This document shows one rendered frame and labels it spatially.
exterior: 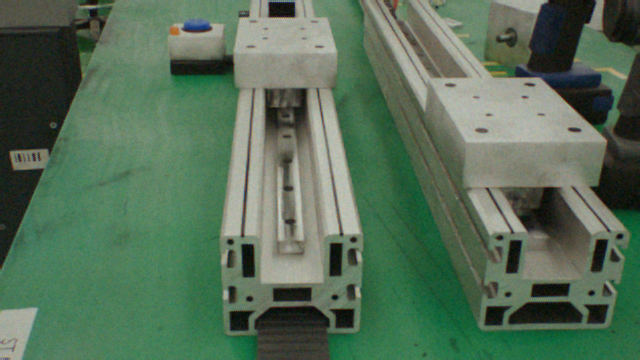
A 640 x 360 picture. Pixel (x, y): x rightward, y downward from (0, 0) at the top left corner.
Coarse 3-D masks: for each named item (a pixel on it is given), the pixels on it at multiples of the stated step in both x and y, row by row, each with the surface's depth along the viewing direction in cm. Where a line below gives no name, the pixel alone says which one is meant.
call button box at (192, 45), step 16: (192, 32) 111; (208, 32) 111; (224, 32) 115; (176, 48) 110; (192, 48) 110; (208, 48) 110; (224, 48) 113; (176, 64) 111; (192, 64) 111; (208, 64) 111; (224, 64) 114
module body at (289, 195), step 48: (240, 96) 78; (240, 144) 66; (288, 144) 73; (336, 144) 66; (240, 192) 57; (288, 192) 64; (336, 192) 57; (240, 240) 51; (288, 240) 56; (336, 240) 52; (240, 288) 53; (288, 288) 55; (336, 288) 53
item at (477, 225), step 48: (384, 48) 104; (432, 48) 105; (384, 96) 102; (432, 144) 72; (432, 192) 72; (480, 192) 58; (576, 192) 58; (480, 240) 56; (528, 240) 57; (576, 240) 55; (624, 240) 53; (480, 288) 55; (528, 288) 54; (576, 288) 55
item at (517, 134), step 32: (448, 96) 66; (480, 96) 66; (512, 96) 66; (544, 96) 67; (448, 128) 62; (480, 128) 59; (512, 128) 59; (544, 128) 59; (576, 128) 59; (448, 160) 63; (480, 160) 57; (512, 160) 58; (544, 160) 58; (576, 160) 58; (512, 192) 61
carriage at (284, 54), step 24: (240, 24) 89; (264, 24) 89; (288, 24) 90; (312, 24) 90; (240, 48) 79; (264, 48) 80; (288, 48) 80; (312, 48) 80; (240, 72) 79; (264, 72) 79; (288, 72) 79; (312, 72) 79; (336, 72) 80; (288, 96) 82
